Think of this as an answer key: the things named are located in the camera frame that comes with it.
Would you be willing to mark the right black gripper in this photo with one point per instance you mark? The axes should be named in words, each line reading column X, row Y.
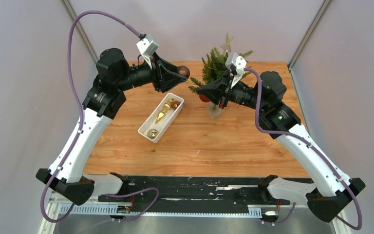
column 215, row 90

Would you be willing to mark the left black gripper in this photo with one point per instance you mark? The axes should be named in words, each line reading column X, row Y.
column 164, row 75

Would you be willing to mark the red glitter ball ornament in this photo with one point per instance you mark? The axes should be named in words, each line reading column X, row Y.
column 203, row 98

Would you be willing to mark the dark brown ball ornament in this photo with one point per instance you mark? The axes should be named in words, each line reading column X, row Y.
column 183, row 71

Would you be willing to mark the small green christmas tree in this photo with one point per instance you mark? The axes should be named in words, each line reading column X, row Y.
column 213, row 68

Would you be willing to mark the silver star ornament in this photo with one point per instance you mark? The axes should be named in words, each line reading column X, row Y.
column 226, row 45

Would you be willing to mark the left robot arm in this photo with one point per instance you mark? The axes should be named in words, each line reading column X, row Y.
column 100, row 106

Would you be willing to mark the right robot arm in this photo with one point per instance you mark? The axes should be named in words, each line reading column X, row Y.
column 331, row 190

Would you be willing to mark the gold finial ornament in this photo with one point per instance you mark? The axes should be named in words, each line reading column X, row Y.
column 164, row 109

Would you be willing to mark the bronze ball ornament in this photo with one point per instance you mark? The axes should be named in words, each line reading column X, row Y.
column 175, row 105

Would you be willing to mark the white ornament tray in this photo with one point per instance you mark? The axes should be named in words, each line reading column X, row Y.
column 165, row 122

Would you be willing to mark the gold ball ornament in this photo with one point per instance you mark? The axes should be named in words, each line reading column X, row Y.
column 152, row 133

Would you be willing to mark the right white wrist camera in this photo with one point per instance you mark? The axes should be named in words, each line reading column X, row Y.
column 236, row 64

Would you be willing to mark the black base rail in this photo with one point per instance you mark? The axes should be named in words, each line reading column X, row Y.
column 194, row 195

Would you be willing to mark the left aluminium frame post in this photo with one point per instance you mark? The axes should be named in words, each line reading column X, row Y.
column 71, row 13

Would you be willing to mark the aluminium frame post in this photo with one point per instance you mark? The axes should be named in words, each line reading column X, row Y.
column 71, row 13
column 309, row 32

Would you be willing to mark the right aluminium frame post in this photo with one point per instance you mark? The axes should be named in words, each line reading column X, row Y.
column 309, row 32

